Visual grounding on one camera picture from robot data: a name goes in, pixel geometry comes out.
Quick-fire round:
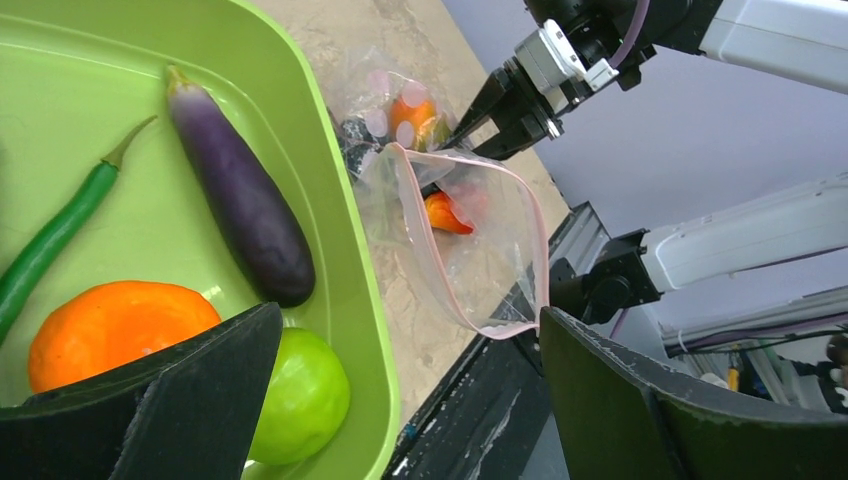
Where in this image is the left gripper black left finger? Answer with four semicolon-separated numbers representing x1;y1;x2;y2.
1;303;283;479

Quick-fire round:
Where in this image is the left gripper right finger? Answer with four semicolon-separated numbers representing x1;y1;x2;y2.
540;307;847;479

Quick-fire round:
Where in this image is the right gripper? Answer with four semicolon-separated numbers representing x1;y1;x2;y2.
440;19;619;161

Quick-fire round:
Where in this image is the orange green fake mango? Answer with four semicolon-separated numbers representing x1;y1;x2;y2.
387;95;451;152

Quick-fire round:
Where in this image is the green fake apple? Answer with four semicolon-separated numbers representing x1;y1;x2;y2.
248;327;351;466

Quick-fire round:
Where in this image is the clear zip top bag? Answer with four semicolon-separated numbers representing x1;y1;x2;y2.
331;59;550;339

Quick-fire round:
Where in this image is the red fake food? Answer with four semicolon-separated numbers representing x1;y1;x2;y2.
424;191;474;235

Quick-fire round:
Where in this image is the orange fake fruit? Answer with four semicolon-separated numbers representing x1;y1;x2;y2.
27;280;222;393

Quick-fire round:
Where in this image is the purple fake eggplant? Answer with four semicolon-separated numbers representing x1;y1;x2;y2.
164;64;317;308

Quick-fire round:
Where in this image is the green fake pepper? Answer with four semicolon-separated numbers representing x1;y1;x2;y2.
1;115;157;340

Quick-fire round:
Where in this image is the green plastic tray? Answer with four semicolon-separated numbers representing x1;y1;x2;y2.
1;1;399;479

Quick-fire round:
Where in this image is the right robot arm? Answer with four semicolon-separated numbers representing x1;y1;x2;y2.
443;1;847;328

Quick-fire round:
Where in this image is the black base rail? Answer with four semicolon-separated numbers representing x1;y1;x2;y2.
382;331;552;479

